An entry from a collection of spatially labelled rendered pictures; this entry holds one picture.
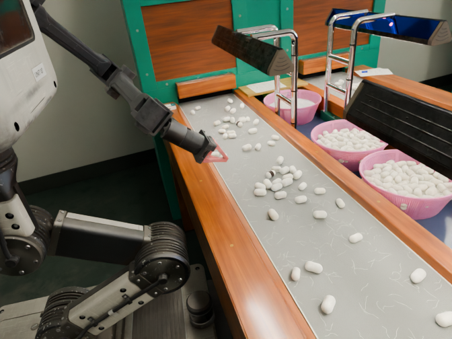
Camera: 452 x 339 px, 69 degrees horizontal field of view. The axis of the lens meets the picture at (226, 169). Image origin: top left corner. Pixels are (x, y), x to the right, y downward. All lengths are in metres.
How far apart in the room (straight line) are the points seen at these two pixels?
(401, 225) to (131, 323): 0.77
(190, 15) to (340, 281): 1.33
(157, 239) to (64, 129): 1.97
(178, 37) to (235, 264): 1.21
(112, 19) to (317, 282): 2.16
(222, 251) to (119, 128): 2.03
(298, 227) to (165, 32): 1.15
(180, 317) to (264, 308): 0.42
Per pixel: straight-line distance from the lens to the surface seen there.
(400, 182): 1.08
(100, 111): 2.64
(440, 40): 1.32
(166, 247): 0.78
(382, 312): 0.73
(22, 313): 1.27
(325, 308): 0.69
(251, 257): 0.76
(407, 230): 0.87
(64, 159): 2.78
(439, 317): 0.73
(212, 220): 0.86
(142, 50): 1.67
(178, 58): 1.71
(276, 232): 0.85
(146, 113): 0.84
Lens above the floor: 1.31
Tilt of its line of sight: 31 degrees down
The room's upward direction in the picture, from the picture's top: 6 degrees counter-clockwise
